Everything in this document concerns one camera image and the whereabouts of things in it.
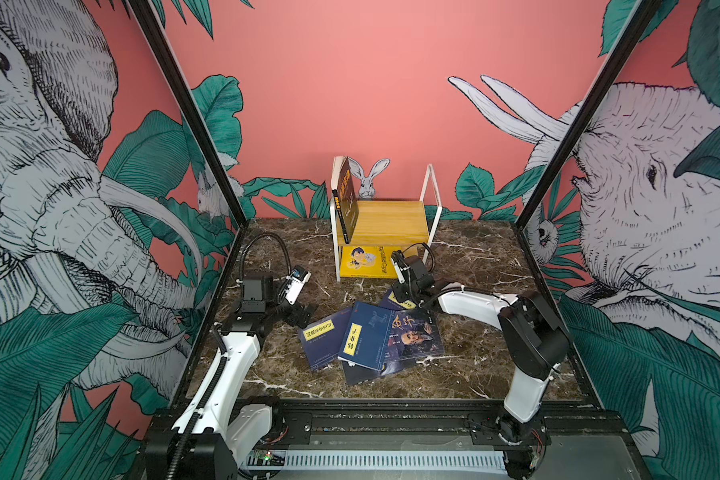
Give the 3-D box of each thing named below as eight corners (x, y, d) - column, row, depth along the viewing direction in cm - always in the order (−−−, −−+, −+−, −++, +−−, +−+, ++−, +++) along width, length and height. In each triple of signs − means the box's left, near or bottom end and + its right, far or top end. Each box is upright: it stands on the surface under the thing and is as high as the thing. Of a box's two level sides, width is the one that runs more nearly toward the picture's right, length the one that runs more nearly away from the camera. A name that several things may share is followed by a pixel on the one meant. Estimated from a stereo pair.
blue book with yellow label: (339, 360, 86) (338, 355, 83) (356, 307, 98) (355, 300, 94) (382, 372, 85) (383, 366, 81) (394, 316, 96) (395, 310, 92)
